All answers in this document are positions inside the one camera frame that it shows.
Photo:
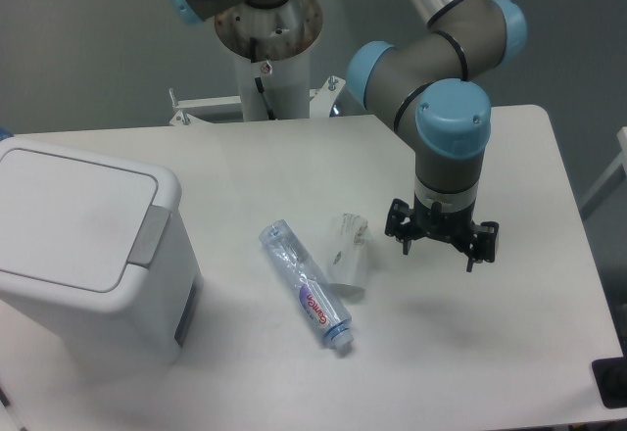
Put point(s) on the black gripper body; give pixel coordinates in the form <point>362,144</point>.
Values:
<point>455,228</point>

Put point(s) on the crumpled white paper cup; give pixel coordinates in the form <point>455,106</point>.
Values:
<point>347,265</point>

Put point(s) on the white mounting bracket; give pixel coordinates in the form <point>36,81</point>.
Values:
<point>212,110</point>
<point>325,102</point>

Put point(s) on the clear plastic water bottle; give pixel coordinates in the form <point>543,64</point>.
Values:
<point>323,310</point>

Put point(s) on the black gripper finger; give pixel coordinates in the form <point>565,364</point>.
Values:
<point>400,224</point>
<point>479,243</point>

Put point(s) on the white frame at right edge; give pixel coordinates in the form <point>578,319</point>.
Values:
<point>609,180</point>

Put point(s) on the white right mounting bracket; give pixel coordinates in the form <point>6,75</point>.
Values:
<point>325,102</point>

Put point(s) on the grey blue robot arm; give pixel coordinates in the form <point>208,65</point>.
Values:
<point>425,93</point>

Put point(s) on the white push-button trash can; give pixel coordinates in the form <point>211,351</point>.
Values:
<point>94,248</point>

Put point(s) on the white left mounting bracket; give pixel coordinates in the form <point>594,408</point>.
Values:
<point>212,110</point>

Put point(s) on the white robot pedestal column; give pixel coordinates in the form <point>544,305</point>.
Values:
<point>271,50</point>

